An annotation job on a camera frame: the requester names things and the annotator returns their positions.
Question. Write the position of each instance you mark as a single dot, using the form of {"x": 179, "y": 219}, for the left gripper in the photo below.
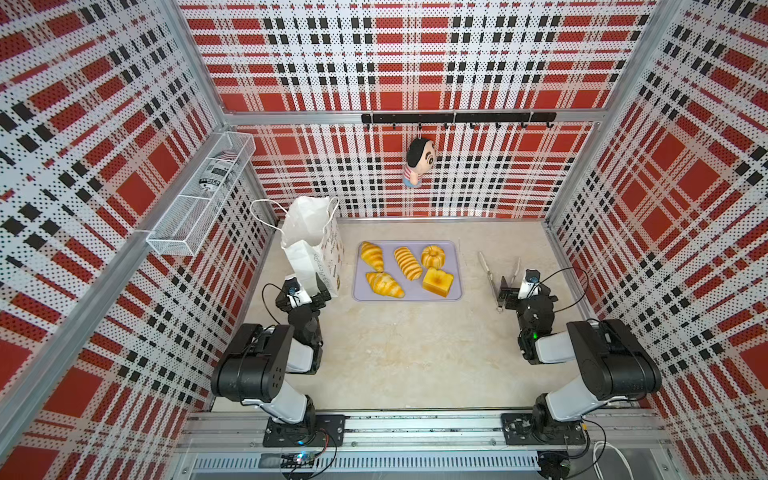
{"x": 317, "y": 299}

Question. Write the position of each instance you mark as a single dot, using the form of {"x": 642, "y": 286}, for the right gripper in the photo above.
{"x": 514, "y": 294}

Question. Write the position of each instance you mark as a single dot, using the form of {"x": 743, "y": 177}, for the white paper bag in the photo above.
{"x": 311, "y": 241}

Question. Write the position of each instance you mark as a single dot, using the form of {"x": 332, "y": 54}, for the square toast bread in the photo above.
{"x": 438, "y": 282}

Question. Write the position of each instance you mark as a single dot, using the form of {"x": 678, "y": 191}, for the long ridged bread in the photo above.
{"x": 408, "y": 264}

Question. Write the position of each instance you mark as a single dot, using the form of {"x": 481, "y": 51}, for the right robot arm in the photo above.
{"x": 612, "y": 364}

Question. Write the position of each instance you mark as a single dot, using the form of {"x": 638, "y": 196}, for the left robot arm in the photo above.
{"x": 253, "y": 369}

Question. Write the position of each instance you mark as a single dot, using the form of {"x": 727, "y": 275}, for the round bundt bread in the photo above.
{"x": 433, "y": 256}

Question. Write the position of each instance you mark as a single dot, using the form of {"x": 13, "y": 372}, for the croissant back left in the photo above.
{"x": 372, "y": 255}

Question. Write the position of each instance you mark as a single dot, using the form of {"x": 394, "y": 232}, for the croissant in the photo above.
{"x": 372, "y": 255}
{"x": 383, "y": 284}

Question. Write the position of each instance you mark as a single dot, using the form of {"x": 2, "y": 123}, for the croissant front left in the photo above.
{"x": 383, "y": 284}

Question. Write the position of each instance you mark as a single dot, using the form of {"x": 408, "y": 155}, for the lavender tray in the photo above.
{"x": 413, "y": 289}

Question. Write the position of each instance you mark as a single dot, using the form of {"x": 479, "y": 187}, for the can in basket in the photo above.
{"x": 215, "y": 174}

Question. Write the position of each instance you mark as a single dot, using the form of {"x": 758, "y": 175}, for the hanging doll toy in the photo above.
{"x": 420, "y": 159}

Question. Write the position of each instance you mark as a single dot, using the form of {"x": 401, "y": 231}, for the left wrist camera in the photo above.
{"x": 296, "y": 295}

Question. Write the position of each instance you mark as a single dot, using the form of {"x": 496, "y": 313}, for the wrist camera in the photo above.
{"x": 530, "y": 284}
{"x": 296, "y": 295}

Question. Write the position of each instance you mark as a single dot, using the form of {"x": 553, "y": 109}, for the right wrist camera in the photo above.
{"x": 530, "y": 284}

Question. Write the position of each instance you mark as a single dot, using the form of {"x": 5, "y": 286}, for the clear wire shelf basket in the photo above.
{"x": 185, "y": 225}

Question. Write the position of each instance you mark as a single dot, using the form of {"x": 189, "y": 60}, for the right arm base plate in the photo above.
{"x": 522, "y": 428}

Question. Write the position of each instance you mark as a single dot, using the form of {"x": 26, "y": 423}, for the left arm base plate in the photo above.
{"x": 327, "y": 429}

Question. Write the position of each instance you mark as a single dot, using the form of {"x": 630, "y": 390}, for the black hook rail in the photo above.
{"x": 523, "y": 118}

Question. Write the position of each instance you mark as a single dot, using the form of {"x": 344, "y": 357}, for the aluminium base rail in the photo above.
{"x": 451, "y": 444}

